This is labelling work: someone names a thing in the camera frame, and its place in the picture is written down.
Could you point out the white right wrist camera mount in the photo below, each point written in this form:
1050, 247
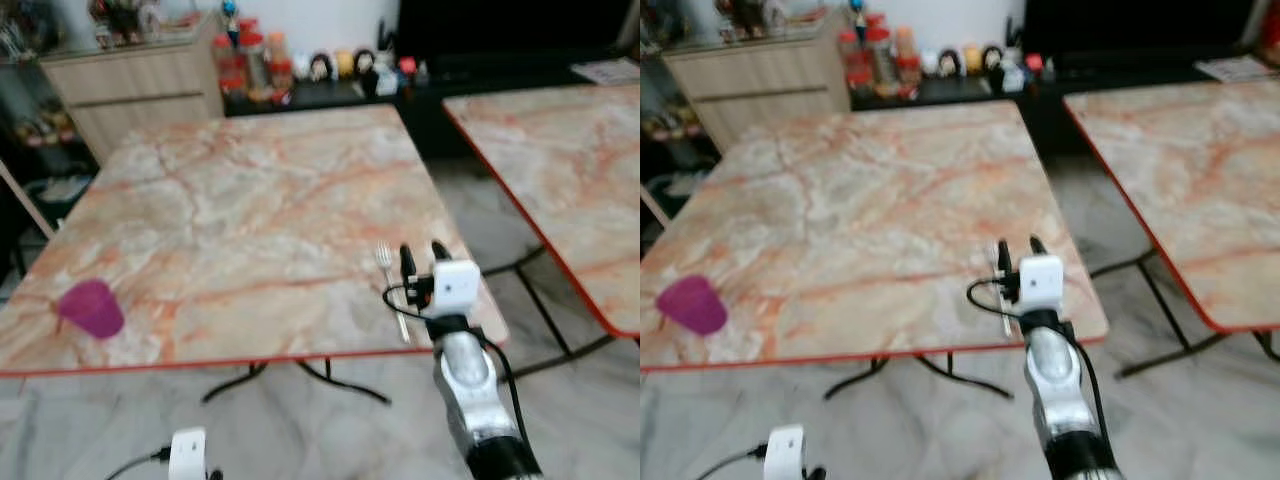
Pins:
458, 288
1041, 282

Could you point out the white plush figure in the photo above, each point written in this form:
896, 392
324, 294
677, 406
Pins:
301, 67
928, 62

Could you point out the black display shelf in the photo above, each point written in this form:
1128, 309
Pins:
30, 100
668, 110

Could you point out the black-haired plush figure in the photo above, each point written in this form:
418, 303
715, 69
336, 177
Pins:
992, 60
948, 63
321, 68
366, 64

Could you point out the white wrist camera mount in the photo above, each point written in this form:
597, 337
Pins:
784, 452
1041, 282
458, 288
187, 455

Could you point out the white printed paper sheet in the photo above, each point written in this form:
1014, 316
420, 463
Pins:
608, 72
1237, 69

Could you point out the blue toy figure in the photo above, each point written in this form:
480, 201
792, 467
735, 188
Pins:
860, 20
231, 22

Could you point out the red-lidded plastic jar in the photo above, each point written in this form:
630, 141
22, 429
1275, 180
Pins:
279, 68
230, 68
906, 60
852, 62
254, 60
879, 55

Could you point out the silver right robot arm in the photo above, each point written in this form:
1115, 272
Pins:
1055, 380
470, 390

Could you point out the small white box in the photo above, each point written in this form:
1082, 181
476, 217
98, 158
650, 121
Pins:
386, 83
1013, 77

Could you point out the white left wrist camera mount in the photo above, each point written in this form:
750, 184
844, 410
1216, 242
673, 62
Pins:
784, 452
187, 455

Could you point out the yellow plush figure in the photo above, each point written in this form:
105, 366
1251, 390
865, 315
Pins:
345, 64
972, 59

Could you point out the light wooden cabinet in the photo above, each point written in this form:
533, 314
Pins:
140, 95
760, 90

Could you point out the small red object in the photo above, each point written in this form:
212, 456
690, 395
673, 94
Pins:
1034, 62
407, 66

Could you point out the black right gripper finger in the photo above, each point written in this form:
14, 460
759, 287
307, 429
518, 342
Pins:
1004, 257
407, 262
1038, 246
442, 252

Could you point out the black television screen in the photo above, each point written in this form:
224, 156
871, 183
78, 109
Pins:
1140, 22
510, 25

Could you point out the purple plastic cup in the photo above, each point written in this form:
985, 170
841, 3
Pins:
92, 308
692, 305

